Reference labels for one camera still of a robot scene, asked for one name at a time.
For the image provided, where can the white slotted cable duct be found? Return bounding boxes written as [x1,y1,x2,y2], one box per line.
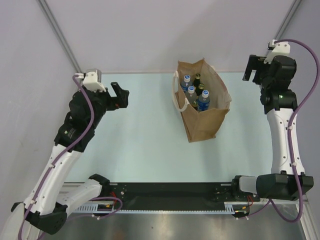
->
[72,201,251,215]

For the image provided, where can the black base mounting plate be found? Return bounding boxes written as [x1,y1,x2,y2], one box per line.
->
[100,182,260,211]

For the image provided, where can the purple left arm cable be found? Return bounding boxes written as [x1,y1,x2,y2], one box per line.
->
[17,74,123,240]

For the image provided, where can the clear unlabelled plastic bottle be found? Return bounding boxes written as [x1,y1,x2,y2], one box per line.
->
[185,86,197,106]

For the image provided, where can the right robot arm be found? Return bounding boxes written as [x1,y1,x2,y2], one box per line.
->
[230,54,314,201]

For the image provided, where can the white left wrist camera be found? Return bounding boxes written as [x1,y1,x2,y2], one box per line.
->
[72,68,107,93]

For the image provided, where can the aluminium frame rail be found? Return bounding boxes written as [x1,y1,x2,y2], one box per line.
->
[57,182,311,208]

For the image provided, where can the brown canvas tote bag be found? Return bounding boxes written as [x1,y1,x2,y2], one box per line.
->
[171,59,232,143]

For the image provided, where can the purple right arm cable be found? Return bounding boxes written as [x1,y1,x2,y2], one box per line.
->
[234,38,320,223]

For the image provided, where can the green glass bottle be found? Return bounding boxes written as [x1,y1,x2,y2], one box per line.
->
[195,83,205,97]
[193,73,201,88]

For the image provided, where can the small clear glass bottle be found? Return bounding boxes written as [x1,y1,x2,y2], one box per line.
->
[191,101,198,111]

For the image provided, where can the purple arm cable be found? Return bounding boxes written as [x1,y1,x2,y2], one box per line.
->
[17,74,123,240]
[234,38,320,223]

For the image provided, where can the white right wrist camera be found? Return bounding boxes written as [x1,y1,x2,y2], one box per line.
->
[263,39,291,64]

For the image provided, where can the blue label bottle front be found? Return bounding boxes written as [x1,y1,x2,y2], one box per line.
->
[197,90,210,112]

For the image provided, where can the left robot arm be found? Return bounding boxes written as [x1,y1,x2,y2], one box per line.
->
[0,82,130,240]

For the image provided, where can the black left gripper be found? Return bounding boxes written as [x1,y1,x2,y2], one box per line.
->
[87,82,129,130]

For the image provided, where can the blue label bottle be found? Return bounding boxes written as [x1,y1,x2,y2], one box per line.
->
[197,90,210,112]
[180,74,193,92]

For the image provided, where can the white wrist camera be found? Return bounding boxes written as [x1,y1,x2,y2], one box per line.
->
[263,39,291,64]
[72,68,107,93]

